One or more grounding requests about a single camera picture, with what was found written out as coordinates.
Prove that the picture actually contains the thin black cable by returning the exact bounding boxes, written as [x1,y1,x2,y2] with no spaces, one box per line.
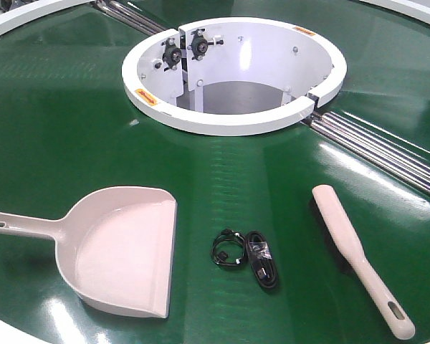
[211,229,247,267]

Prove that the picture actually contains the bagged thick black cable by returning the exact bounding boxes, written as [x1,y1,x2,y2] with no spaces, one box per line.
[244,231,279,290]

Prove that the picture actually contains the pink plastic dustpan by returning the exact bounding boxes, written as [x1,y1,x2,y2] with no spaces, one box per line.
[0,186,177,318]

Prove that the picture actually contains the pink hand broom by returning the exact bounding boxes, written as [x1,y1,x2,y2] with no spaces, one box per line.
[312,184,416,340]

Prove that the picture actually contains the orange arrow warning sticker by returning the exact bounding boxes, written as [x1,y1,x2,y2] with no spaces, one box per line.
[135,88,158,106]

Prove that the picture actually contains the left black bearing block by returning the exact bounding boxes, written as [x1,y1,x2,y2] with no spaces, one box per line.
[162,38,182,71]

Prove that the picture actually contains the black bearing block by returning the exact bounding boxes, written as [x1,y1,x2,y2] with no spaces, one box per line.
[162,38,182,71]
[190,28,224,61]

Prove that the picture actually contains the right black bearing block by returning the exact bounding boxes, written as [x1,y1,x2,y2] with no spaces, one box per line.
[190,28,224,61]

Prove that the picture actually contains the orange sticker far rim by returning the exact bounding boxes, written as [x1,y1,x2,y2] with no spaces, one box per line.
[293,26,316,37]

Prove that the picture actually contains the steel rollers rear left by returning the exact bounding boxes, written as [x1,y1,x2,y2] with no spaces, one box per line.
[90,0,167,36]

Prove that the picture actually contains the steel rollers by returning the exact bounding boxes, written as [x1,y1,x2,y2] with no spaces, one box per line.
[90,0,167,36]
[302,112,430,196]

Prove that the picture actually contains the steel rollers right side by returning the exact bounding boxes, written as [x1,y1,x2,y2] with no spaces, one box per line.
[302,112,430,196]

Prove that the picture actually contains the white outer rim left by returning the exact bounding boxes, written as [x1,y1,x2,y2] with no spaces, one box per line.
[0,0,90,36]

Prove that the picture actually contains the white rim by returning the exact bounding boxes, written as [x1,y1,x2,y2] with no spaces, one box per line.
[0,0,90,36]
[361,0,430,26]

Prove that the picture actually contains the white outer rim right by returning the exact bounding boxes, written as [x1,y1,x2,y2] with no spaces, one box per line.
[361,0,430,26]

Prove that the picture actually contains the white central ring housing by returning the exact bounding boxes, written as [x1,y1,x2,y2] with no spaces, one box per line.
[122,17,347,136]

